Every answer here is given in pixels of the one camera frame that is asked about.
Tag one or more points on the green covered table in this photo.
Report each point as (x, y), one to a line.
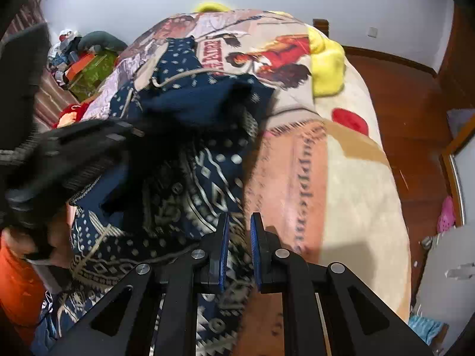
(92, 74)

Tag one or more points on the brown wooden wardrobe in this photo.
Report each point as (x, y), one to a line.
(460, 52)

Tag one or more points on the navy patterned garment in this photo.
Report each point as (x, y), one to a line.
(207, 107)

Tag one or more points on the white wall socket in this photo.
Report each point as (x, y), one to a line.
(373, 32)

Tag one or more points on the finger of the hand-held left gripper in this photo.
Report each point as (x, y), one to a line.
(111, 131)

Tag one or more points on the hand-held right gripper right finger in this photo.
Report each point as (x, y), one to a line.
(255, 252)

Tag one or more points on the pink slipper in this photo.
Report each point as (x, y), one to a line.
(446, 215)

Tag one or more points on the red striped curtain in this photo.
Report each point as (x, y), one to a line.
(52, 100)

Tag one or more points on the grey tube pillow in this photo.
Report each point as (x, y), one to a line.
(100, 39)

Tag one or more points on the orange box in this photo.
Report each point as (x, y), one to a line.
(79, 65)

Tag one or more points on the light blue cloth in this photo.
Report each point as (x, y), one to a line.
(425, 328)

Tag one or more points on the person's orange clothing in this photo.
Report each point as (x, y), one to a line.
(18, 289)

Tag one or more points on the white foam board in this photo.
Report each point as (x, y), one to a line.
(445, 267)

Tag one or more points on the wooden framed mirror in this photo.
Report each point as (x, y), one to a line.
(464, 178)

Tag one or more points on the wooden bed post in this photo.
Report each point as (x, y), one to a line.
(321, 28)

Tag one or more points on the red plush pillow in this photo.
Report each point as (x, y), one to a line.
(70, 113)

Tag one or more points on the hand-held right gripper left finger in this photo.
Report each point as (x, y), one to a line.
(225, 252)

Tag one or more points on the printed blanket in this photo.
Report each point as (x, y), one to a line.
(297, 178)

